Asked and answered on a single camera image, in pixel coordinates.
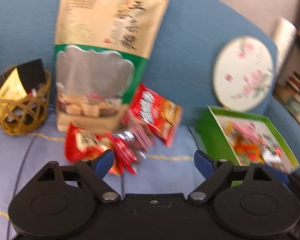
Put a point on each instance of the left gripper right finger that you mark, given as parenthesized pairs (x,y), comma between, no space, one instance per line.
(216,174)

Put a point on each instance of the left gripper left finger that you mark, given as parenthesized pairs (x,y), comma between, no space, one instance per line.
(93,173)

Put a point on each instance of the red orange snack bag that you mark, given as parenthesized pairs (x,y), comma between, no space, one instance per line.
(84,145)

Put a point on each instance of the orange green snack packet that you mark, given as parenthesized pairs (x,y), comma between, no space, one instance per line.
(246,151)

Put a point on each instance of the dark red striped snack packet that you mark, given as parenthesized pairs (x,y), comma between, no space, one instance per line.
(130,144)

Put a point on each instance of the pink snack packet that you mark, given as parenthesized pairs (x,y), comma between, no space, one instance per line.
(246,130)

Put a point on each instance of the white blue snack packet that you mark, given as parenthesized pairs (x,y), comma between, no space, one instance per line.
(269,157)

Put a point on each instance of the red chips snack bag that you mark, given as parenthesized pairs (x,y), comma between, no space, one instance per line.
(160,114)

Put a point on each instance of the green white cardboard box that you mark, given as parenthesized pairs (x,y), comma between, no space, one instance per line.
(243,138)

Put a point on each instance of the round floral fan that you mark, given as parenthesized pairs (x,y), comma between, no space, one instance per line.
(243,74)

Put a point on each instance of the woven gold wicker basket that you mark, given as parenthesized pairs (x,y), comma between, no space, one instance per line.
(23,115)

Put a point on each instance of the blue fabric sofa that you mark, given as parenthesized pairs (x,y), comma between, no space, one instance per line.
(191,35)

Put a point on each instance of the black gold box in basket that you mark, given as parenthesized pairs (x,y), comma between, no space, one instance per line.
(22,80)

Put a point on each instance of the large beige green snack bag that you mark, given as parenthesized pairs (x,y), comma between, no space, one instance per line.
(102,48)

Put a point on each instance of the white rolled cushion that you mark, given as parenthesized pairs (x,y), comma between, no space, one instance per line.
(283,35)

